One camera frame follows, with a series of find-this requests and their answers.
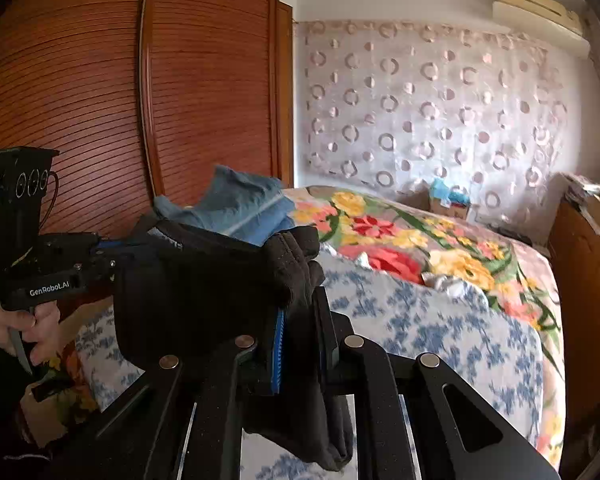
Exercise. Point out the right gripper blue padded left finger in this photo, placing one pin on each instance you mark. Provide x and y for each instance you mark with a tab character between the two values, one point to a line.
277	352

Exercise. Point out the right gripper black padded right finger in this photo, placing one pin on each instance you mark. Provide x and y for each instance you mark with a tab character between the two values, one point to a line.
326	330

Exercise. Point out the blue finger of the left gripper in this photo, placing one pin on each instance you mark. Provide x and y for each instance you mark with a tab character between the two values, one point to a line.
118	245

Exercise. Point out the black pants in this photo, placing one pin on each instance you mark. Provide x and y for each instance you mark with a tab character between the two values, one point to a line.
211	302

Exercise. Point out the person's left hand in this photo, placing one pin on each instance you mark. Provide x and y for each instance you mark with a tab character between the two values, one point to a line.
40	328

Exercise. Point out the blue floral white bed sheet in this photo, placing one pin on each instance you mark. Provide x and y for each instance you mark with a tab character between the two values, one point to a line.
499	356

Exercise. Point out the stack of folded blue jeans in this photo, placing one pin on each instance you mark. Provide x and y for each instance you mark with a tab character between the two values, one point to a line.
244	206

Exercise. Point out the colourful floral pink blanket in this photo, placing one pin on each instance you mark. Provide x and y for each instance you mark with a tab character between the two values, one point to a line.
439	252

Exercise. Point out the brown louvred wooden wardrobe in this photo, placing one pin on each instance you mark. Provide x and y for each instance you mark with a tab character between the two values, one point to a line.
142	98

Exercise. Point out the cardboard box with blue items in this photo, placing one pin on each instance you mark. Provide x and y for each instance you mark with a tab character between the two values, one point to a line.
450	202

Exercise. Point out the circle patterned sheer curtain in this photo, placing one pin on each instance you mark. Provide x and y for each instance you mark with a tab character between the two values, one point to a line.
395	105

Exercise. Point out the long wooden side cabinet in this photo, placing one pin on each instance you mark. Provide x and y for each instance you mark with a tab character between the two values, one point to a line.
575	260

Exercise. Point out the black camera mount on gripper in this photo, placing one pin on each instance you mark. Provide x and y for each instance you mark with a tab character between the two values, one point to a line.
24	174

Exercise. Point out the wall mounted air conditioner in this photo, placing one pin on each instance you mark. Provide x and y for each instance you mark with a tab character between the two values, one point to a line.
545	20

